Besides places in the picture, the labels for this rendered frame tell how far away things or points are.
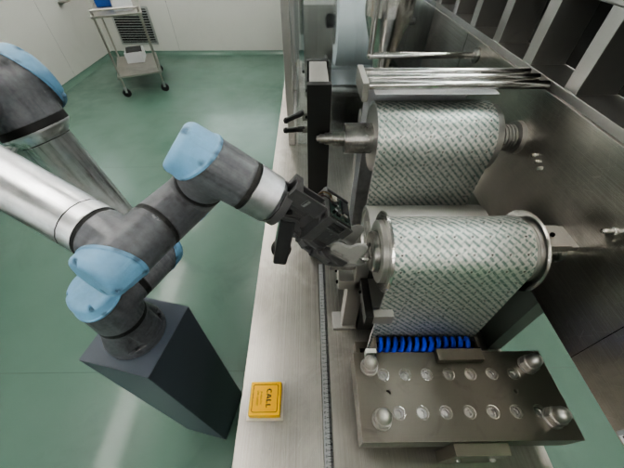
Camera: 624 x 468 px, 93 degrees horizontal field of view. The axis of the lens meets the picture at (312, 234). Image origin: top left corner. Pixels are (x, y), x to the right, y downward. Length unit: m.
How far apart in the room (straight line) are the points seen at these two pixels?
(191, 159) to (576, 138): 0.62
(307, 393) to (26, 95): 0.79
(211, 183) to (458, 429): 0.60
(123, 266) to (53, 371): 1.83
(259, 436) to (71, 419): 1.40
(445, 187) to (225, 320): 1.53
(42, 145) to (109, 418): 1.48
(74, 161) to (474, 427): 0.91
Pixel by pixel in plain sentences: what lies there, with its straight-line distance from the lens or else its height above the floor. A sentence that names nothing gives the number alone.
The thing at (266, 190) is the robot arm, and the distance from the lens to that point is 0.41.
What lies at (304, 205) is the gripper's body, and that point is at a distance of 0.44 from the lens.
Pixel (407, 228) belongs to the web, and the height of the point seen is 1.31.
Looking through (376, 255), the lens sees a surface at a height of 1.27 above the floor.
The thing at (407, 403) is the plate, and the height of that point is 1.03.
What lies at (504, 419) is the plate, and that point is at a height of 1.03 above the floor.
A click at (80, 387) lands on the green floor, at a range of 2.11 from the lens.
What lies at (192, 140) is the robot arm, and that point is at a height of 1.49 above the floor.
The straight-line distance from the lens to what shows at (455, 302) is 0.63.
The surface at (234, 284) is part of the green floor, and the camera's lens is 2.06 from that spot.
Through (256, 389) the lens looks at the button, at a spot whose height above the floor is 0.92.
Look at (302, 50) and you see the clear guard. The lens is 1.37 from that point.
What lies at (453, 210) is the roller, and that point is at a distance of 0.71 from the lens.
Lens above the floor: 1.67
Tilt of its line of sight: 47 degrees down
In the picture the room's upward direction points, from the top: straight up
